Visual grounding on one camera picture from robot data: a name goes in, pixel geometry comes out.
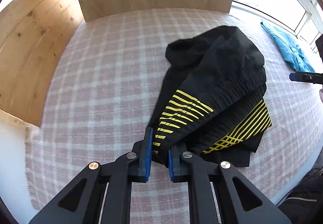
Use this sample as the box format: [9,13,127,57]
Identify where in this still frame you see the black shorts yellow stripes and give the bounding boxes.
[149,26,272,168]

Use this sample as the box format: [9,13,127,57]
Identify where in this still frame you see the blue garment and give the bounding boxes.
[261,21,315,73]

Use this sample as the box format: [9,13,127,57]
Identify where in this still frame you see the black jacket with zippers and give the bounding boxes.
[276,163,323,224]

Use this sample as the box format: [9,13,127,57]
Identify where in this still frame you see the pink white plaid cloth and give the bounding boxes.
[25,9,322,211]

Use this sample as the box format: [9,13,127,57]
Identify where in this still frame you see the knotty pine plank panel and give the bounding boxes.
[1,0,83,126]

